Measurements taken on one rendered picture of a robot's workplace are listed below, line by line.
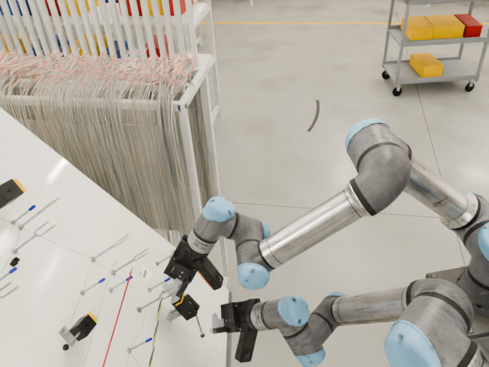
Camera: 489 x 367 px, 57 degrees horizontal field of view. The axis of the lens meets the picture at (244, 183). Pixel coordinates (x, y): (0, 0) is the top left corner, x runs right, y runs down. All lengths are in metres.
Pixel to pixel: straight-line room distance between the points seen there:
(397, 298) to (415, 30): 4.00
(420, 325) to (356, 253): 2.22
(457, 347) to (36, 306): 0.88
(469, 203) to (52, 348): 1.10
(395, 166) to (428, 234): 2.36
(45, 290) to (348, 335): 1.88
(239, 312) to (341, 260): 1.81
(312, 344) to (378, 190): 0.45
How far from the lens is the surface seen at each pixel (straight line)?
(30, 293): 1.17
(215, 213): 1.16
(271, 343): 2.66
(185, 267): 1.28
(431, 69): 5.12
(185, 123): 1.79
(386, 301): 1.13
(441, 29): 5.01
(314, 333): 1.26
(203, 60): 4.27
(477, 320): 1.42
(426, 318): 0.95
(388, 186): 1.03
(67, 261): 1.27
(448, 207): 1.31
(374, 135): 1.11
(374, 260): 3.11
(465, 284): 1.41
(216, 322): 1.40
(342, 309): 1.25
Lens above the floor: 2.22
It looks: 37 degrees down
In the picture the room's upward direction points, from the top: 4 degrees counter-clockwise
